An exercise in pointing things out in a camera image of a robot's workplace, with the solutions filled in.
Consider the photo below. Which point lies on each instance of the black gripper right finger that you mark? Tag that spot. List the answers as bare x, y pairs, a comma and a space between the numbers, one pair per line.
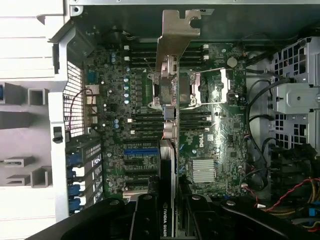
197, 220

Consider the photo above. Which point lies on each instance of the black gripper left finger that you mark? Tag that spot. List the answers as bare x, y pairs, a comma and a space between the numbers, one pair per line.
145, 220

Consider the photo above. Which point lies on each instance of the silver chipset heatsink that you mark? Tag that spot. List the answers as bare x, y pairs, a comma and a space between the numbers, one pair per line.
203, 170

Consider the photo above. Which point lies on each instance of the blue expansion slot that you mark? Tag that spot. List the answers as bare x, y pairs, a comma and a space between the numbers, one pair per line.
140, 152

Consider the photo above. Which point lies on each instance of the green motherboard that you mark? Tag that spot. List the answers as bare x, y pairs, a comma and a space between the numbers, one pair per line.
225, 140

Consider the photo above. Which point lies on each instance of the black power connector bundle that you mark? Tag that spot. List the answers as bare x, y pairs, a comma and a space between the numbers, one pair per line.
292, 162

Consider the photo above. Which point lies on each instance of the CPU socket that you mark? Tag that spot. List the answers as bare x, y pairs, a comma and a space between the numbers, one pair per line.
186, 90

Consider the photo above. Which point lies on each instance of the metal socket cover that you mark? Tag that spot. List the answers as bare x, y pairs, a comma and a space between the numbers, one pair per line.
223, 85

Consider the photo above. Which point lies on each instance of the perforated metal disk cage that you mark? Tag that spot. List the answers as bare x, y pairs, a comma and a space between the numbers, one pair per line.
295, 97

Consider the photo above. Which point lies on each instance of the round coin battery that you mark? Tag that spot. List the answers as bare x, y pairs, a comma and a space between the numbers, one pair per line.
232, 62

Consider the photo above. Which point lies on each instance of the grey parts rack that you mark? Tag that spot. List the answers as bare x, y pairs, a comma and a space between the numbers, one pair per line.
12, 120

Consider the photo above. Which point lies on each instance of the hard disk with blue carrier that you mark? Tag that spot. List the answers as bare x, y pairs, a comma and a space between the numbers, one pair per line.
1, 93

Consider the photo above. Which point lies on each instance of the open black PC case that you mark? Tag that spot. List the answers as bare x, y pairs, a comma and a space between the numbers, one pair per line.
120, 17

